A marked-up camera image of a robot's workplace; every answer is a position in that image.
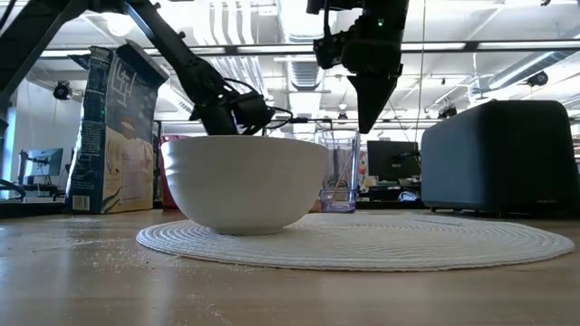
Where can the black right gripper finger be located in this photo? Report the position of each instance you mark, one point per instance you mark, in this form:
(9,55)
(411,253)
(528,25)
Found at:
(371,99)

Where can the white ceramic bowl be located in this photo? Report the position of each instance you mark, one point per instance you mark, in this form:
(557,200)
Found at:
(244,181)

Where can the blue and cream cereal box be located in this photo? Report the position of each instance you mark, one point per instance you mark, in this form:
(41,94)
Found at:
(113,136)

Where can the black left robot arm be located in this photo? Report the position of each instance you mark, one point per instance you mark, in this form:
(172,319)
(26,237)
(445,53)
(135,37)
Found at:
(181,54)

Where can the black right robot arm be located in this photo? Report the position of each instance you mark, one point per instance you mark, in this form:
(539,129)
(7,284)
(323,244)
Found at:
(362,6)

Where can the dark computer monitor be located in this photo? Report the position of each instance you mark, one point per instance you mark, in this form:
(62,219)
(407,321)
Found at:
(392,158)

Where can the black ceiling spotlight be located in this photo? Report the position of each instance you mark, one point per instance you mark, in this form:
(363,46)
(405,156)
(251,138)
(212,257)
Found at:
(538,79)
(446,112)
(62,90)

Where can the clear drinking glass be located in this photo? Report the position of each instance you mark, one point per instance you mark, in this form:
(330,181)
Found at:
(340,204)

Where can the dark blue toaster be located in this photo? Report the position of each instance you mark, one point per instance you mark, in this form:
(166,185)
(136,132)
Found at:
(498,158)

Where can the white round woven placemat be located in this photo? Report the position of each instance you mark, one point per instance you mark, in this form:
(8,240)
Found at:
(362,244)

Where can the lit computer monitor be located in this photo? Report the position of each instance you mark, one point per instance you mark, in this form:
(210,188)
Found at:
(45,160)

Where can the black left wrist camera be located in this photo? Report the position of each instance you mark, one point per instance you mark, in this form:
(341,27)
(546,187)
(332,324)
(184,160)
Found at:
(251,113)

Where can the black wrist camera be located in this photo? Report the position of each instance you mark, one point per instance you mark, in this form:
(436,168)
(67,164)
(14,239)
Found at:
(251,113)
(331,47)

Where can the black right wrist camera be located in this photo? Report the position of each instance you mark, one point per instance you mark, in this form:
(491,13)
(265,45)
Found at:
(331,47)

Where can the silver ceiling duct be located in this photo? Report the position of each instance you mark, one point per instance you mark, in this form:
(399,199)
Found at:
(306,68)

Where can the black aluminium table frame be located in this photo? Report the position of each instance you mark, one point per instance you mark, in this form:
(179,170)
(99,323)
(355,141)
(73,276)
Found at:
(254,49)

